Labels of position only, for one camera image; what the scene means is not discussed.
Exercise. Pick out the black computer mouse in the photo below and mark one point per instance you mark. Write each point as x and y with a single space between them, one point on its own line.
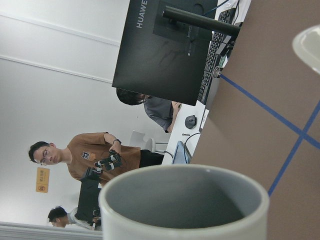
190 121

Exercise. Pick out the person at bottom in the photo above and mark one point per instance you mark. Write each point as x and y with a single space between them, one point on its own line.
58 217

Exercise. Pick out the orange wall sign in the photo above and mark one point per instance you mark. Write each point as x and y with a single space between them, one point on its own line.
42 180

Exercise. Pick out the white bowl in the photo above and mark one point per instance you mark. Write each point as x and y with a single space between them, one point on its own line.
306 46

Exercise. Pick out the black keyboard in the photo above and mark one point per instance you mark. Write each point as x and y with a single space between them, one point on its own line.
221 45

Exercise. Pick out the person in grey shirt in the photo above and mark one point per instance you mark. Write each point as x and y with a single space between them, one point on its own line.
164 112

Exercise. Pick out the person in brown shirt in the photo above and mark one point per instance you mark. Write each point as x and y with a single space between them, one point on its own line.
86 149

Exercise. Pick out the black Huawei monitor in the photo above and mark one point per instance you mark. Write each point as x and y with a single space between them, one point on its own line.
165 45

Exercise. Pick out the white ribbed mug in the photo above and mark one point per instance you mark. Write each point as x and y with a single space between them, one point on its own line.
183 202

